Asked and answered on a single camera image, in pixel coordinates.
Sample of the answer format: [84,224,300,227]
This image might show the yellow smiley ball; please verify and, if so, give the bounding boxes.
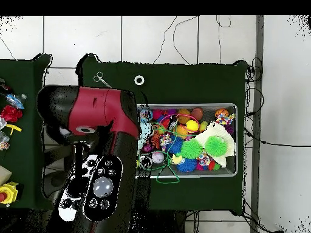
[186,120,200,133]

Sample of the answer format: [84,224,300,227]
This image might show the yellow emergency stop button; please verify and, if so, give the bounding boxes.
[0,181,19,206]

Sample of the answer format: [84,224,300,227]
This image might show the beige box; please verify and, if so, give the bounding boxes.
[0,165,12,186]

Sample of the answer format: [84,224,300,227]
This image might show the cream knitted cloth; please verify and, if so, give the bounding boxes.
[194,121,236,169]

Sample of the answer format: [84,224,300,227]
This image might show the dark green tablecloth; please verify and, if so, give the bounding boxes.
[0,53,55,211]
[76,53,248,216]

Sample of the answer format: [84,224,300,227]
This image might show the silver scissors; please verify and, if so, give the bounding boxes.
[93,72,112,89]

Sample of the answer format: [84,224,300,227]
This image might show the large green spiky toy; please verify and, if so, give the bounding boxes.
[204,135,229,158]

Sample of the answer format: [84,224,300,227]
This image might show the thin black cable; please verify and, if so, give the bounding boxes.
[244,130,311,148]
[152,15,178,64]
[172,15,199,65]

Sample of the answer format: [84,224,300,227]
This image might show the orange basketball toy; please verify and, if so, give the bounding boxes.
[214,108,230,118]

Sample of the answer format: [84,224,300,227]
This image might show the tiger striped plush toy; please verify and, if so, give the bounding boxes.
[147,132,162,150]

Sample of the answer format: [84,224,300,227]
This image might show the blue and clear packet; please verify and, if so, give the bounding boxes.
[5,93,27,110]

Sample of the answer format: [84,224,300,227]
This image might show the globe print ball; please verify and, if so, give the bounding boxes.
[139,109,154,123]

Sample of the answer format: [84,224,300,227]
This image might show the wire mesh bin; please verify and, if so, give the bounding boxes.
[135,103,238,180]

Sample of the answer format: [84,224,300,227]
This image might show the yellow plastic piece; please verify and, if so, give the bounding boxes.
[5,123,22,136]

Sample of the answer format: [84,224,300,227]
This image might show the colourful spotted cloth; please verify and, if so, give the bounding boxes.
[215,113,236,126]

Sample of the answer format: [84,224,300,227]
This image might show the red crumpled item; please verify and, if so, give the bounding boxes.
[1,104,23,123]

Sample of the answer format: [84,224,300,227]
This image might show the small green spiky toy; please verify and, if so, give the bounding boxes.
[179,138,204,160]

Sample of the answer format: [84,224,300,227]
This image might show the clear plastic packet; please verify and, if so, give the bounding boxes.
[0,130,10,151]

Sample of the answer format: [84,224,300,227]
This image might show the blue spiky ball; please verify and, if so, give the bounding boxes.
[166,135,185,155]

